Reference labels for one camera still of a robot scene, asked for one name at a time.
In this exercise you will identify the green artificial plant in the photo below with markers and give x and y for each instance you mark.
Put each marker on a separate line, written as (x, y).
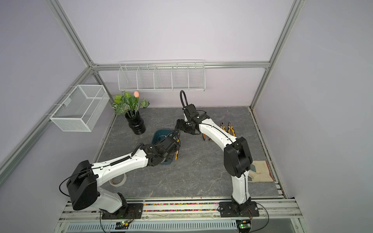
(129, 104)

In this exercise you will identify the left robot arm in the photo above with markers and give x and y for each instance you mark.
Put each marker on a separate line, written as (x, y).
(84, 186)

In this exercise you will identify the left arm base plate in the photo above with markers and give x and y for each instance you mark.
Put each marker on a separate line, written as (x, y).
(129, 211)

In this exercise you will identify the white mesh basket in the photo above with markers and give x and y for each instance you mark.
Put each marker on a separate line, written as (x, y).
(81, 109)

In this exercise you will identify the aluminium front rail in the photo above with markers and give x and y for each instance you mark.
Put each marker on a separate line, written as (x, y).
(193, 209)

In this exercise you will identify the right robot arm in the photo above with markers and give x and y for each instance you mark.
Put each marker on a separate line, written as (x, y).
(237, 158)

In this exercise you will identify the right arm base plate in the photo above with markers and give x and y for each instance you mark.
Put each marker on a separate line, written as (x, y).
(232, 209)

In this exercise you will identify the yellow grey pliers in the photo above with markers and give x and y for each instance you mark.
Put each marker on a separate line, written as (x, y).
(176, 155)

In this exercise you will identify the yellow black pliers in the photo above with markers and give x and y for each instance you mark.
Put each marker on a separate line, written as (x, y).
(231, 130)
(222, 126)

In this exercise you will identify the beige work glove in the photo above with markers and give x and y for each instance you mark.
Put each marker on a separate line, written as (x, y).
(260, 172)

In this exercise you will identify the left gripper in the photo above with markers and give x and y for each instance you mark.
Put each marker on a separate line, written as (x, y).
(171, 157)

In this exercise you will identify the masking tape roll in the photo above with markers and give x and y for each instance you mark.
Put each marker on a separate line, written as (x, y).
(118, 181)

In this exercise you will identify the teal plastic storage box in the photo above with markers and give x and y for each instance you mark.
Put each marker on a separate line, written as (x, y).
(165, 141)

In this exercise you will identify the white wire wall shelf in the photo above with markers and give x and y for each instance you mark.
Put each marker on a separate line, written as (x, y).
(162, 75)

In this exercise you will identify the black vase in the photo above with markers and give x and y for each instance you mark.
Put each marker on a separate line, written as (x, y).
(136, 123)

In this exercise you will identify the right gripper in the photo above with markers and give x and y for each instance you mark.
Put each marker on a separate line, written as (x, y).
(179, 125)

